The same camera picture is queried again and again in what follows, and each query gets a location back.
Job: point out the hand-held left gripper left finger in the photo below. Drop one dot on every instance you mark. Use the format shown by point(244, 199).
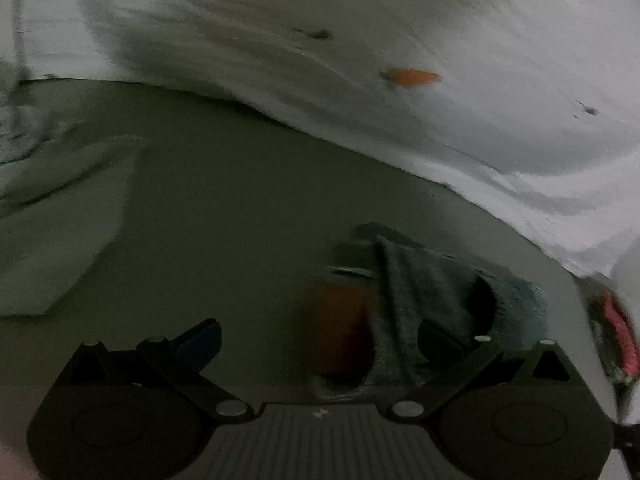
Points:
point(200, 346)

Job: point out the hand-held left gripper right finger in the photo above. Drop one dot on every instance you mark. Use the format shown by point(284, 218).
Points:
point(439, 341)

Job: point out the green and orange cloth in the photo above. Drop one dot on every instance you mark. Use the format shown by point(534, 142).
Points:
point(415, 285)

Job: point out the light grey garment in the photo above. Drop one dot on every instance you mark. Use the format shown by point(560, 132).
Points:
point(60, 240)

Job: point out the red checked garment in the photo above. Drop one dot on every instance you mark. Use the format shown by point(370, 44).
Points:
point(619, 330)

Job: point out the white carrot print sheet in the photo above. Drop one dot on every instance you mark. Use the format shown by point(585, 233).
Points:
point(450, 35)

